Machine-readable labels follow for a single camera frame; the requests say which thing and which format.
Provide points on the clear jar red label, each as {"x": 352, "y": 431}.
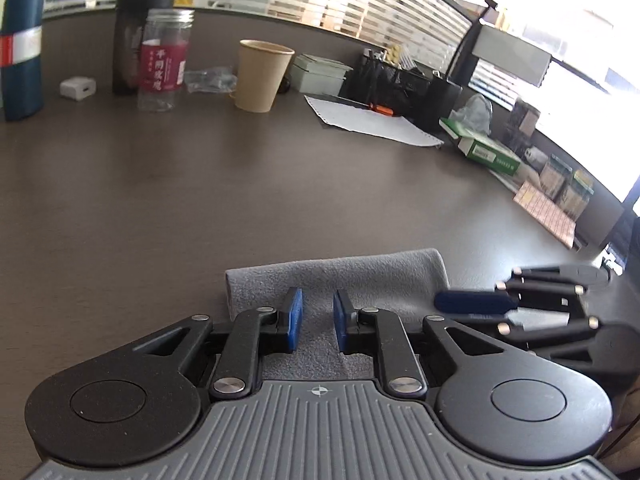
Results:
{"x": 162, "y": 70}

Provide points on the small clear plastic bag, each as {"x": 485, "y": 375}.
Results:
{"x": 210, "y": 80}

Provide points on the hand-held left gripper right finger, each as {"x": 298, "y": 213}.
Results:
{"x": 342, "y": 320}

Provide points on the grey towel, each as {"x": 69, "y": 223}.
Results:
{"x": 360, "y": 275}

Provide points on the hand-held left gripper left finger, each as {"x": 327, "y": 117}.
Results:
{"x": 240, "y": 355}

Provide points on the green yellow printed box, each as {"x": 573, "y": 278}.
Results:
{"x": 577, "y": 195}
{"x": 554, "y": 175}

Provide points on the checked pink notebook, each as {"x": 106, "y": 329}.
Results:
{"x": 545, "y": 212}

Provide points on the black sports bottle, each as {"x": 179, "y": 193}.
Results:
{"x": 125, "y": 35}

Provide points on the black mesh desk organizer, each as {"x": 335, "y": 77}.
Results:
{"x": 390, "y": 85}

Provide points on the blue thermos bottle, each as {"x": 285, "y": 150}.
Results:
{"x": 22, "y": 85}

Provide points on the grey flat panel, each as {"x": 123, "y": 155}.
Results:
{"x": 510, "y": 55}

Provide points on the white charger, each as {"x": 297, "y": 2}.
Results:
{"x": 77, "y": 87}

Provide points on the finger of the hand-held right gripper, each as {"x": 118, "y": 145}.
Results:
{"x": 550, "y": 331}
{"x": 470, "y": 302}

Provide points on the black tall speaker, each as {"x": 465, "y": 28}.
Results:
{"x": 440, "y": 102}

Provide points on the beige paper cup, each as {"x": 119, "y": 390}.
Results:
{"x": 260, "y": 80}

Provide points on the white box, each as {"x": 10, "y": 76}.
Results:
{"x": 317, "y": 84}

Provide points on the printed paper sheet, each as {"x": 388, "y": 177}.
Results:
{"x": 370, "y": 122}

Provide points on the green carton box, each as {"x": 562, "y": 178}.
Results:
{"x": 485, "y": 152}

